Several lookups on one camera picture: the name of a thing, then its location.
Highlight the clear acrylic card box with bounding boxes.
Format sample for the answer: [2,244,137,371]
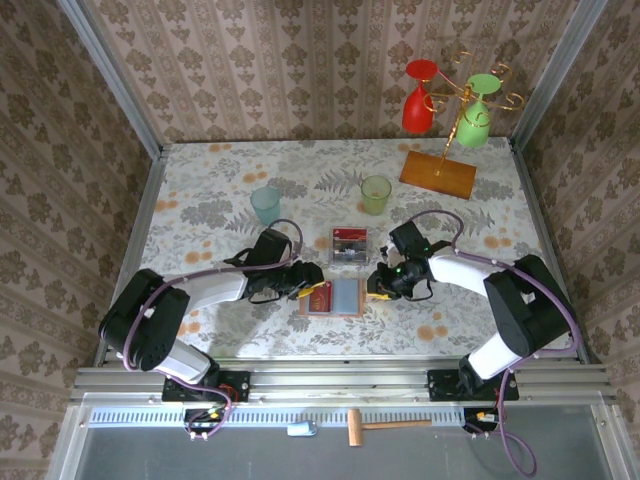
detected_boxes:
[328,226,372,267]

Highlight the dark picture credit card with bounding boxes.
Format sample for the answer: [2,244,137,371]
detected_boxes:
[331,239,370,264]

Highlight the blue plastic cup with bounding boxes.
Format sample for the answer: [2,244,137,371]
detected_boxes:
[249,186,282,227]

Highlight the green plastic cup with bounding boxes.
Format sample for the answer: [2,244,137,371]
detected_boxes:
[360,174,393,217]

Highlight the gold glass rack wooden base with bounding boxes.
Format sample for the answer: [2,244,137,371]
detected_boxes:
[398,49,525,201]

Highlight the floral patterned table cover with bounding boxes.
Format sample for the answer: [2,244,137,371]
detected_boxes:
[115,137,581,360]

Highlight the wooden mallet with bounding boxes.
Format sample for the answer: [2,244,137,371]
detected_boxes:
[347,408,433,448]

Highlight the green wine glass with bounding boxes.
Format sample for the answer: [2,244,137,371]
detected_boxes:
[454,73,501,149]

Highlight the red wine glass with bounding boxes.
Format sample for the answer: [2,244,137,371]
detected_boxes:
[402,58,440,134]

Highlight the grey metal shelf panel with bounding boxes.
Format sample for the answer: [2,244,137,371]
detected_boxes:
[47,394,626,480]

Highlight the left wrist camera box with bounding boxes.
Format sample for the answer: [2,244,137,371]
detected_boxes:
[252,229,295,269]

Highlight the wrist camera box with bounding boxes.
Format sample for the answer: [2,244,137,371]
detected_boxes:
[252,229,295,269]
[387,221,432,257]

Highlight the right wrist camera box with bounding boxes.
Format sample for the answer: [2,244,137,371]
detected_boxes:
[387,221,432,257]

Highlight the wide aluminium base rail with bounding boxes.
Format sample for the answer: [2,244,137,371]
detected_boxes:
[69,364,619,406]

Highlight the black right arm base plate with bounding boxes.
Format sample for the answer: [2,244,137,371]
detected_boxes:
[427,368,520,403]

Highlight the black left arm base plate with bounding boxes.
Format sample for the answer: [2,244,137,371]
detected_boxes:
[162,369,251,403]

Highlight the white slotted cable duct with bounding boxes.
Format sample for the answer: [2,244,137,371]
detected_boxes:
[88,405,469,427]

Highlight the aluminium side rail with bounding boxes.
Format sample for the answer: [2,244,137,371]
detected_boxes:
[92,144,169,369]
[508,137,601,366]

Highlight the black cable connector block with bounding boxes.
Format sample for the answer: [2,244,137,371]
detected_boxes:
[183,407,232,441]
[462,407,504,436]

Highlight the aluminium frame post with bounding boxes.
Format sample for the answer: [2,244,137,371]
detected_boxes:
[510,0,614,149]
[58,0,166,160]

